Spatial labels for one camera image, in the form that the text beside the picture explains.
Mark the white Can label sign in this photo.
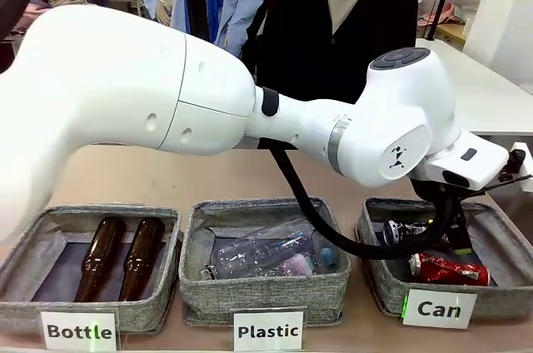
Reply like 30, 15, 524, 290
401, 289, 479, 329

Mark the thin black camera cable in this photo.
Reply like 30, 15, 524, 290
470, 175, 533, 196

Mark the person in black coat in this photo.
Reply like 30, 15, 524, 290
253, 0, 420, 140

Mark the plastic bottle blue cap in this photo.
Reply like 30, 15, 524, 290
286, 246, 339, 276

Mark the thick black cable hose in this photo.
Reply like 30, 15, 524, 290
257, 136, 457, 258

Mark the white Plastic label sign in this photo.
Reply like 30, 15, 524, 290
232, 310, 305, 352

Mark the grey fabric plastic basket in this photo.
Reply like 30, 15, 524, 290
178, 196, 353, 327

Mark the white side table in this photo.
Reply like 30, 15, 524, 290
416, 38, 533, 137

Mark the brown glass bottle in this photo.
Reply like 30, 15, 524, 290
117, 217, 167, 302
73, 217, 127, 303

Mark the crushed red can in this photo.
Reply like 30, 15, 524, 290
408, 251, 491, 286

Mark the black white crushed can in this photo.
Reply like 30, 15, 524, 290
382, 219, 436, 246

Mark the large clear plastic bottle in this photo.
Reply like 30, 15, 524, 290
202, 219, 321, 280

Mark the pink cloth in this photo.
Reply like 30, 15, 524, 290
417, 11, 464, 28

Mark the grey fabric bottle basket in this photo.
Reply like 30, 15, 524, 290
0, 202, 184, 336

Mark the white Bottle label sign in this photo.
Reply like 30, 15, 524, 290
40, 310, 120, 351

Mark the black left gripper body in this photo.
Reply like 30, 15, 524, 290
410, 178, 475, 251

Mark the grey fabric can basket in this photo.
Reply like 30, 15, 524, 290
356, 196, 533, 321

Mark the background person hand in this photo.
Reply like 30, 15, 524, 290
156, 1, 172, 28

